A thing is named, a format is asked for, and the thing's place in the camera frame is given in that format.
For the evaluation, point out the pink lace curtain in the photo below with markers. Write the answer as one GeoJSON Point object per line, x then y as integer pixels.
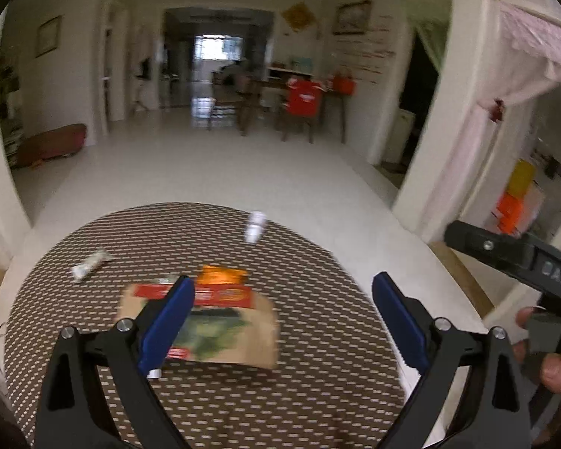
{"type": "Point", "coordinates": [537, 37]}

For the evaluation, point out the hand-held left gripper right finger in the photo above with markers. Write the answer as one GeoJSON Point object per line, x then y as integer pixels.
{"type": "Point", "coordinates": [402, 322]}

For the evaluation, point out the orange snack packet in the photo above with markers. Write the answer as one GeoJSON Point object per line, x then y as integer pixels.
{"type": "Point", "coordinates": [222, 275]}

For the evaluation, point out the small white bottle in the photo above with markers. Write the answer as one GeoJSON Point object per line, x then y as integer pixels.
{"type": "Point", "coordinates": [255, 227]}

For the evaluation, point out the red basket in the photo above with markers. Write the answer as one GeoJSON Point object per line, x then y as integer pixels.
{"type": "Point", "coordinates": [344, 84]}

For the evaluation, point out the dark red curtain bow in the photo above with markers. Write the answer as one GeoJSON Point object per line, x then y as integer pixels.
{"type": "Point", "coordinates": [498, 110]}

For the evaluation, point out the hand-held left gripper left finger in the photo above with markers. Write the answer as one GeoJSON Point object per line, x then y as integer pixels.
{"type": "Point", "coordinates": [168, 325]}

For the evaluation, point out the wooden dining chair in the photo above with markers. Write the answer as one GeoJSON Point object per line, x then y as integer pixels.
{"type": "Point", "coordinates": [224, 103]}

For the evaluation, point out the brown paper snack bag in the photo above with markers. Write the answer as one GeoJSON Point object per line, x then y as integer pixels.
{"type": "Point", "coordinates": [243, 332]}

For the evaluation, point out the white sideboard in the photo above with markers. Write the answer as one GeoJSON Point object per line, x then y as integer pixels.
{"type": "Point", "coordinates": [285, 72]}

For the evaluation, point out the green lace door curtain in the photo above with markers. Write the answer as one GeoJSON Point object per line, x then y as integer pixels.
{"type": "Point", "coordinates": [430, 39]}

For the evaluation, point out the wall of award certificates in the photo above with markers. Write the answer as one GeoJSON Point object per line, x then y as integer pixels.
{"type": "Point", "coordinates": [369, 49]}

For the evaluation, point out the red diamond wall decoration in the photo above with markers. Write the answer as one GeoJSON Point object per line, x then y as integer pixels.
{"type": "Point", "coordinates": [298, 17]}

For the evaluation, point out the round patterned table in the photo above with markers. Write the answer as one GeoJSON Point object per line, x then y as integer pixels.
{"type": "Point", "coordinates": [308, 290]}

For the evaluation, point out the grey sofa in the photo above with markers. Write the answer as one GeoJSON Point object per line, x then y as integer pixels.
{"type": "Point", "coordinates": [229, 75]}

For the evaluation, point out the dark wooden dining table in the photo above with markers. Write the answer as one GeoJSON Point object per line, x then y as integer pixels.
{"type": "Point", "coordinates": [266, 85]}

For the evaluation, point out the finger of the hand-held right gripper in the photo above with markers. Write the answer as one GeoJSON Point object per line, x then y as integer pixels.
{"type": "Point", "coordinates": [491, 248]}

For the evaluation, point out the chair with red cover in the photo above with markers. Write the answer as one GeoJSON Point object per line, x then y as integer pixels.
{"type": "Point", "coordinates": [303, 100]}

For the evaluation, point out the yellow box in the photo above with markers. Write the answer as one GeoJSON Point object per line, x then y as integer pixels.
{"type": "Point", "coordinates": [521, 177]}

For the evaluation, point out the large gold framed picture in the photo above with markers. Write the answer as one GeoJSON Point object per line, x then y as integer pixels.
{"type": "Point", "coordinates": [352, 17]}

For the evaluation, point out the small framed picture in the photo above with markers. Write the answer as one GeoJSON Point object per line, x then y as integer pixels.
{"type": "Point", "coordinates": [48, 36]}

